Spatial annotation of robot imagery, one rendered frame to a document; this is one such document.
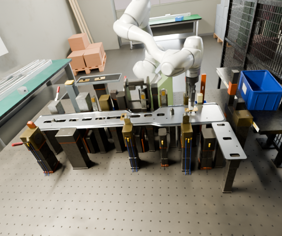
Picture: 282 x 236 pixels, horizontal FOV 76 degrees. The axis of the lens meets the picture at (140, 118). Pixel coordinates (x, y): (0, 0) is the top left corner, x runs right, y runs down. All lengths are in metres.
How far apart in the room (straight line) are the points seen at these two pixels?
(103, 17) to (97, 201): 6.47
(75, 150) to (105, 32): 6.19
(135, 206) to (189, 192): 0.33
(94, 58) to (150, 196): 4.42
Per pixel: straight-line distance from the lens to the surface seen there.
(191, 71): 1.08
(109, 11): 7.07
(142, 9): 1.42
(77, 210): 1.27
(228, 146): 1.05
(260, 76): 1.54
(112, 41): 7.22
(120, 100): 1.40
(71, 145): 1.29
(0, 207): 1.58
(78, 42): 5.80
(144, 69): 1.83
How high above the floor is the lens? 1.72
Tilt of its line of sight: 35 degrees down
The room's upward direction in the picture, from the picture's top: 9 degrees counter-clockwise
